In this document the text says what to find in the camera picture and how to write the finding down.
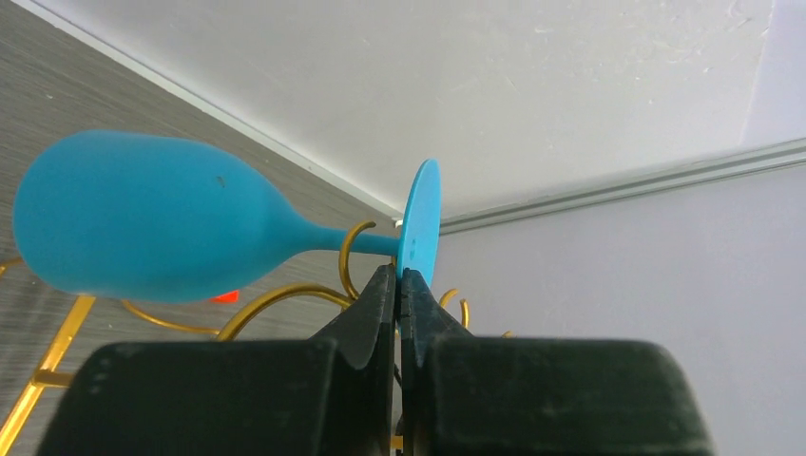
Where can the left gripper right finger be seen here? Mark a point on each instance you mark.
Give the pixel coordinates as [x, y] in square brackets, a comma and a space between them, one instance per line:
[475, 395]

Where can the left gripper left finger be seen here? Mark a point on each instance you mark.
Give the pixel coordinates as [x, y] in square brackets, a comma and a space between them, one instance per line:
[329, 394]

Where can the blue back wine glass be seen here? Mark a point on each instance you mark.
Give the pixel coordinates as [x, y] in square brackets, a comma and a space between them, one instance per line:
[127, 215]

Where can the red green toy bricks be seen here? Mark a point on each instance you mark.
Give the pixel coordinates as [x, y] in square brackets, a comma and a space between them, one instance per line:
[231, 297]

